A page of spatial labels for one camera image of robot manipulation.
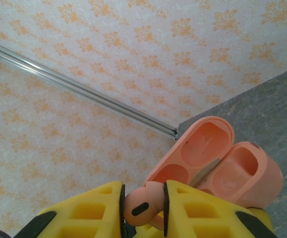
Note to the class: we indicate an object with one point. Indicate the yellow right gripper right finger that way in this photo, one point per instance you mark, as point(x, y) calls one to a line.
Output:
point(178, 223)

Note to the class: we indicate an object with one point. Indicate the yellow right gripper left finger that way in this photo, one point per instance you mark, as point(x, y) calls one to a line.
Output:
point(113, 223)

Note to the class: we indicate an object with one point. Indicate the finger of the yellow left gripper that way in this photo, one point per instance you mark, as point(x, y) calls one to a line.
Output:
point(266, 219)

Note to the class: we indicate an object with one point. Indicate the pink earbud charging case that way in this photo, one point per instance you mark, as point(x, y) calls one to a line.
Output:
point(207, 148)

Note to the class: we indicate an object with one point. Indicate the aluminium frame post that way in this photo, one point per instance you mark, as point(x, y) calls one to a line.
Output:
point(83, 91)

